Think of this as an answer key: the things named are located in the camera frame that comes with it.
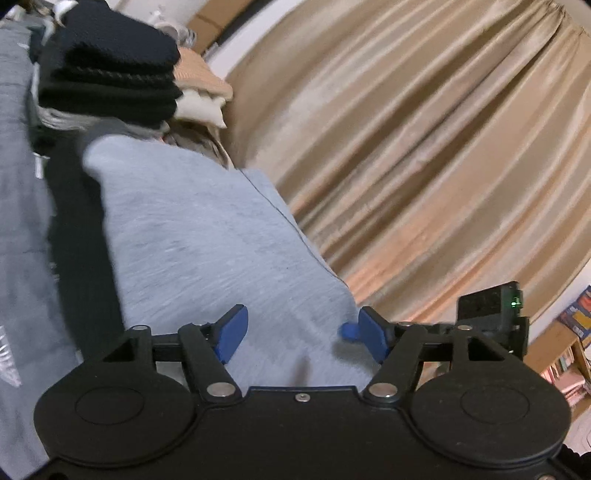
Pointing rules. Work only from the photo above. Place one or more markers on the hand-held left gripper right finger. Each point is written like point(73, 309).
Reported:
point(373, 334)

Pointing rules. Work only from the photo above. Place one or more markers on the cream folded cloth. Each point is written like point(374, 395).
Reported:
point(201, 108)

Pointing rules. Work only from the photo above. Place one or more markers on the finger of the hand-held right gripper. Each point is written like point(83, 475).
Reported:
point(349, 332)

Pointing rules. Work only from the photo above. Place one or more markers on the leaning cardboard sheet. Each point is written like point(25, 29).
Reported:
point(217, 18)

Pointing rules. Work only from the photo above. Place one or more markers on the peach knit cloth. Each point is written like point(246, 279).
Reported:
point(201, 74)

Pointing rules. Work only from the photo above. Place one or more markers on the wooden bookshelf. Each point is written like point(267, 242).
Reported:
point(563, 364)

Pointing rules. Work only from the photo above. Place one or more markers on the grey quilted bedspread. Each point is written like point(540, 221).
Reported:
point(23, 254)

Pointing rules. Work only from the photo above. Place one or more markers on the grey sweatshirt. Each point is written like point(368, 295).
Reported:
point(207, 258)

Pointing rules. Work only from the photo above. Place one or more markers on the blue printed box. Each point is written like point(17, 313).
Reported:
point(577, 314)

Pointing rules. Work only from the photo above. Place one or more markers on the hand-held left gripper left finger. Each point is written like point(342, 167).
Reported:
point(233, 332)

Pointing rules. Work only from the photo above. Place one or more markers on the beige curtain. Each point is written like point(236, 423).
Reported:
point(415, 161)

